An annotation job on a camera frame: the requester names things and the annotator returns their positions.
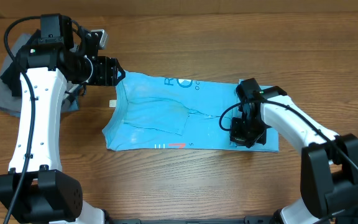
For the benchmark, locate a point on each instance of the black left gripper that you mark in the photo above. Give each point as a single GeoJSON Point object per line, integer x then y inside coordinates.
{"type": "Point", "coordinates": [106, 75]}

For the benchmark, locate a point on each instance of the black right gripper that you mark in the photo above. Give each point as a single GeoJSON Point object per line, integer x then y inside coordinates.
{"type": "Point", "coordinates": [238, 138]}

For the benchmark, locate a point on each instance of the light blue printed t-shirt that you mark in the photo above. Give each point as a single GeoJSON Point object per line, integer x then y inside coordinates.
{"type": "Point", "coordinates": [172, 113]}

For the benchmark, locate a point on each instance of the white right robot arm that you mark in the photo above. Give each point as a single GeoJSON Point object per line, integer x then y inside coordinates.
{"type": "Point", "coordinates": [329, 161]}

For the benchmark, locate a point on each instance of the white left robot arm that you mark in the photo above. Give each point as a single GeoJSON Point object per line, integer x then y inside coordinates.
{"type": "Point", "coordinates": [35, 189]}

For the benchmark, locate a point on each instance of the black folded garment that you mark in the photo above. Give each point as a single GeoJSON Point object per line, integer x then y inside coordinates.
{"type": "Point", "coordinates": [10, 76]}

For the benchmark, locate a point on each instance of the grey folded garment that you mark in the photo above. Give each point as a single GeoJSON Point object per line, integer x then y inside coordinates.
{"type": "Point", "coordinates": [12, 104]}

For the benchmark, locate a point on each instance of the black table edge rail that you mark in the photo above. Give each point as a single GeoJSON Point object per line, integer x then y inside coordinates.
{"type": "Point", "coordinates": [191, 221]}

